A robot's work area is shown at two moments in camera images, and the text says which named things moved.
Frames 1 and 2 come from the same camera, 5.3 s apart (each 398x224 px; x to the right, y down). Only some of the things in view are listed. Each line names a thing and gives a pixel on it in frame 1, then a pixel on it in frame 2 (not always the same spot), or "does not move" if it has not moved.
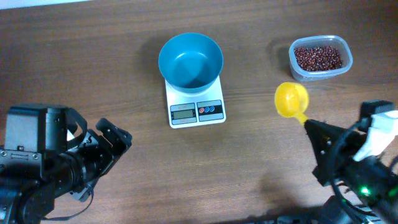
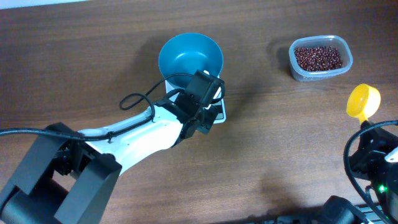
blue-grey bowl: [191, 63] does not move
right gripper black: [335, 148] → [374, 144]
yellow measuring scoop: [291, 100] → [364, 101]
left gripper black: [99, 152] → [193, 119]
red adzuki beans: [319, 58] does not move
